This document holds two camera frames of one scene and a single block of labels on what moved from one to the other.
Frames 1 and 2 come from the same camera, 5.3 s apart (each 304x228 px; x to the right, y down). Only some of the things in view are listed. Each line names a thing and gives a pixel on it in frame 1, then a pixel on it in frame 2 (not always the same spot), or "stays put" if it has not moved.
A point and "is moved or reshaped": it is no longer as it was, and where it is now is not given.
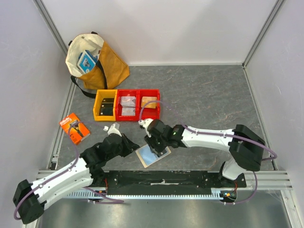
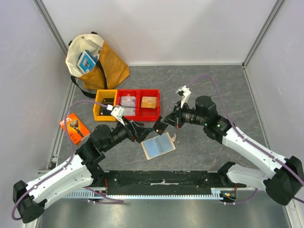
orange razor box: (72, 125) stays put
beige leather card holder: (147, 156) is moved or reshaped
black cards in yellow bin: (107, 107) stays put
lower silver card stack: (128, 111) stays put
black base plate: (161, 181) stays put
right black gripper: (153, 145) -> (177, 115)
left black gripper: (129, 145) -> (136, 132)
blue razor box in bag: (86, 61) stays put
